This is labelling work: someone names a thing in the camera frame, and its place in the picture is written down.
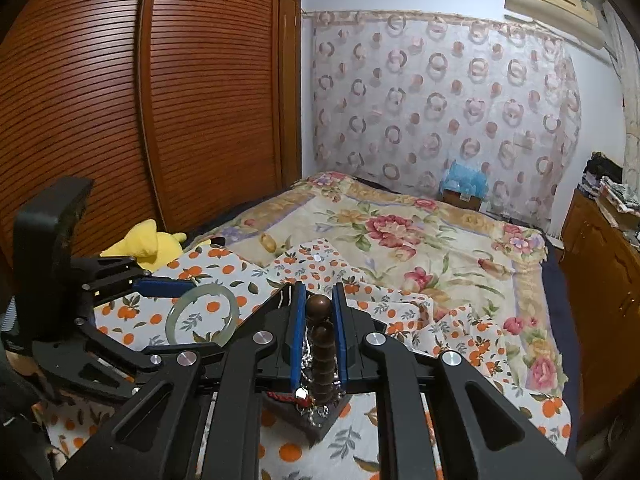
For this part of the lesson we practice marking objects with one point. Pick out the floral blanket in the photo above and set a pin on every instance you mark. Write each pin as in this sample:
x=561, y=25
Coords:
x=400, y=240

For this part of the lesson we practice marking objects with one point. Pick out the yellow plush toy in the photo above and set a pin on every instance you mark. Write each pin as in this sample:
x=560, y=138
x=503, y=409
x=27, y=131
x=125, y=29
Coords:
x=145, y=245

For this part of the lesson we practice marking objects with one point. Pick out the cream air conditioner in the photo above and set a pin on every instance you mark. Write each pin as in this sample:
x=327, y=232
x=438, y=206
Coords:
x=550, y=5

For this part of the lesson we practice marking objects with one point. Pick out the blue plastic bag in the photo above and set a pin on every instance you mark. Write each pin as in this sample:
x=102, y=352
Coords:
x=465, y=175

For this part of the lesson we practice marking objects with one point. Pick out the navy bed sheet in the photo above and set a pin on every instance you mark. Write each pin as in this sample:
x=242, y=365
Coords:
x=555, y=300

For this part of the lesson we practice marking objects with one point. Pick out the wooden louvered wardrobe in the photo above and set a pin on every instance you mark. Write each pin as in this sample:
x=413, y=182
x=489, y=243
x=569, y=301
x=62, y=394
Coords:
x=200, y=85

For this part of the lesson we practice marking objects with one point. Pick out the small cardboard box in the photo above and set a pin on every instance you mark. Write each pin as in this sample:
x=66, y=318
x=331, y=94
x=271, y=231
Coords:
x=462, y=200

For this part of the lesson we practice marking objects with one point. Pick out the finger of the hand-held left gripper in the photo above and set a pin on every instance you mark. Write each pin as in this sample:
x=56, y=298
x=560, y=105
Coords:
x=115, y=347
x=160, y=287

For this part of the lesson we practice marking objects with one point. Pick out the white wall switch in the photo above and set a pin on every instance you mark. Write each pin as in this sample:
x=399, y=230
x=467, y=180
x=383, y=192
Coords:
x=525, y=142

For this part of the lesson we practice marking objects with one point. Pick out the cream window curtain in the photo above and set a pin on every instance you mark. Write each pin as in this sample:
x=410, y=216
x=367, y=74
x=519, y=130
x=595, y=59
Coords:
x=625, y=70

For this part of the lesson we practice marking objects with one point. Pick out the wooden cabinet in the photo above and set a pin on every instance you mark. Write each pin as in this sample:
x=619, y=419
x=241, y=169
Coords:
x=605, y=270

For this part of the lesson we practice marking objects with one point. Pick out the pale jade bangle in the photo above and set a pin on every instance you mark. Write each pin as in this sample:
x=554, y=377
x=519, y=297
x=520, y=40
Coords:
x=204, y=288

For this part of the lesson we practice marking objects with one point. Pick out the pile of folded clothes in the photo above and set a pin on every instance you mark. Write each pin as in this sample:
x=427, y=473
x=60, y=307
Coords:
x=612, y=180

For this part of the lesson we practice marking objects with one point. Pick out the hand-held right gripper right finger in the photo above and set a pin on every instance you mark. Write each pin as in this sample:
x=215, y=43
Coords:
x=339, y=320

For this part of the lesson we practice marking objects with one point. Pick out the orange print tablecloth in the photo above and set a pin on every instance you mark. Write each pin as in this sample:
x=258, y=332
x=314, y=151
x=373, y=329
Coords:
x=465, y=340

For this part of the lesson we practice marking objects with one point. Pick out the black square box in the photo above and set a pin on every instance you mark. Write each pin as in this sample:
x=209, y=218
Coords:
x=320, y=422

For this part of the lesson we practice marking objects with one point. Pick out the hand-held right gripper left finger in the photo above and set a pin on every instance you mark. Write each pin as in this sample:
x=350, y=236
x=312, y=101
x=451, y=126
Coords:
x=298, y=330

